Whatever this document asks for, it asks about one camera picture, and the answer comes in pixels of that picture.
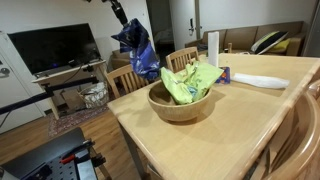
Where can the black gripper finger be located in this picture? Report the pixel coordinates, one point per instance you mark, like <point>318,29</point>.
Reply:
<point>117,11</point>
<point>122,11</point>

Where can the blue potato chips packet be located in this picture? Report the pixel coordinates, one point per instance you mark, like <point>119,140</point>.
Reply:
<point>143,56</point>

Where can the green chips packet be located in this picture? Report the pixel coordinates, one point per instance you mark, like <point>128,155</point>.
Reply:
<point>196,80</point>

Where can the round wooden bowl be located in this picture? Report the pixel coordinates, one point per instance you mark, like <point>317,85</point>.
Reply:
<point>180,111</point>

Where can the wooden slat back chair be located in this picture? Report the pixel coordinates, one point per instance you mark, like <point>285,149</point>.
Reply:
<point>120,71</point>
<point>300,140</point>
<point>181,53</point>

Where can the black flat screen television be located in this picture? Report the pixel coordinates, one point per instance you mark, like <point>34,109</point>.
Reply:
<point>53,46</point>

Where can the wicker basket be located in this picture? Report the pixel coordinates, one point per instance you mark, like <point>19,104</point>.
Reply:
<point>95,95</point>

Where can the light wooden television stand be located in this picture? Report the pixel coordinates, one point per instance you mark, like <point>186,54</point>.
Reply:
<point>56,76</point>

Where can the white paper towel roll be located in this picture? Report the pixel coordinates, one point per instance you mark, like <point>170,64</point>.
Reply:
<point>213,50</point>

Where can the small brown bottle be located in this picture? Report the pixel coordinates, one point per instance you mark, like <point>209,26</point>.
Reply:
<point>229,47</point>

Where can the patterned red rug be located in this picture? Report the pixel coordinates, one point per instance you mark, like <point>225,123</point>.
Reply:
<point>73,121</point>

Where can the brown sofa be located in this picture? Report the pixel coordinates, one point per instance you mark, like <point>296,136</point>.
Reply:
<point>240,36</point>

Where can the blue orange tissue pack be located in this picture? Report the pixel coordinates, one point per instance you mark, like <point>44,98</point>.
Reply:
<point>224,76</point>

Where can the black boom bar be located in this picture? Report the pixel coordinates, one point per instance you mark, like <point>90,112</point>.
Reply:
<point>26,100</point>

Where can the white door with round knob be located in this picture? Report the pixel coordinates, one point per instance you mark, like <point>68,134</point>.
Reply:
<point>20,100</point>

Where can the striped black green pillow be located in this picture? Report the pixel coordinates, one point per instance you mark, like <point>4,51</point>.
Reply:
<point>270,41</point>

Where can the white folded cloth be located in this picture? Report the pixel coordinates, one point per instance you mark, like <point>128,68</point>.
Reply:
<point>260,81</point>

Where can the black perforated cart top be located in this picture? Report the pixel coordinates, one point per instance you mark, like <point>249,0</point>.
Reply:
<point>40,153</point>

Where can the yellow pillow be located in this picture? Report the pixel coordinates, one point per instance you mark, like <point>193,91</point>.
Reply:
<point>283,46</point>

